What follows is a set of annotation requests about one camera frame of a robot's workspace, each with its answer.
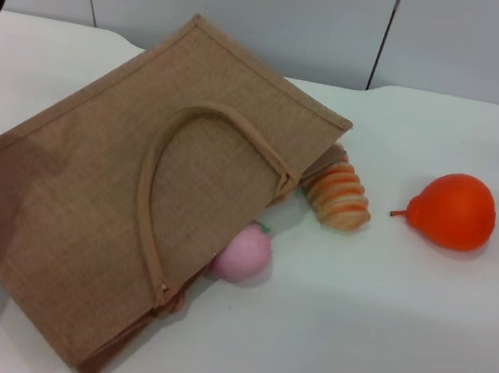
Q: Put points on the brown jute handbag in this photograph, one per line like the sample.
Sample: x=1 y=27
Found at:
x=93 y=184

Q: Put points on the pink peach toy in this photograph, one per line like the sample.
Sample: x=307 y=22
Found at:
x=242 y=254

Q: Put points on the orange striped bread roll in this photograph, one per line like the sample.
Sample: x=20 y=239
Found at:
x=340 y=194

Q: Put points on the orange pear toy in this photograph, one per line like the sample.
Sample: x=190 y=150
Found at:
x=455 y=211

